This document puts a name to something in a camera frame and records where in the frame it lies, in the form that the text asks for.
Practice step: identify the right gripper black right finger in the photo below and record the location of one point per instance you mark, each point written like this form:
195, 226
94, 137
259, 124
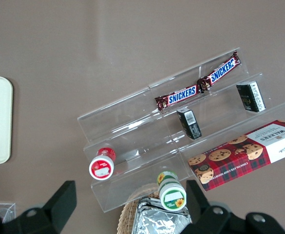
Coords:
213, 219

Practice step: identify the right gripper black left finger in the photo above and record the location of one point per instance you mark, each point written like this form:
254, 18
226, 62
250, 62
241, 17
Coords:
52, 214

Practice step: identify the aluminium foil tray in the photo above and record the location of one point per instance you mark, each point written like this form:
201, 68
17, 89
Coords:
157, 219

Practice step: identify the light wicker basket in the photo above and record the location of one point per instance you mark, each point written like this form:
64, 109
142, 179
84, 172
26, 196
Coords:
125, 217

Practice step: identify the green lid sunflower cup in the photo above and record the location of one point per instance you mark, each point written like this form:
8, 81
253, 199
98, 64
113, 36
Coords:
172, 195

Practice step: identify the clear acrylic bottle rack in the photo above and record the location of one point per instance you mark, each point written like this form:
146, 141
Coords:
1, 209

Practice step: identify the red lid strawberry cup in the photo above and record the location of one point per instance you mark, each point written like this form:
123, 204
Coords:
101, 167

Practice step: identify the red tartan cookie box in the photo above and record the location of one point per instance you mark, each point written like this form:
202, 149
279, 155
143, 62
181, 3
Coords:
242, 156

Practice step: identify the small black box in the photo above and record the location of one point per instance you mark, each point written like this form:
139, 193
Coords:
251, 96
189, 123

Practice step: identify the clear acrylic stepped shelf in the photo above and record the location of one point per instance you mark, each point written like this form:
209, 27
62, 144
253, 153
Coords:
132, 126

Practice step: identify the brown Snickers bar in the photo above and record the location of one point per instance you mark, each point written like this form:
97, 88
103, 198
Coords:
178, 96
221, 72

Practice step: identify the brown table cover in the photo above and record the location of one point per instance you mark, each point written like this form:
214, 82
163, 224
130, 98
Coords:
83, 48

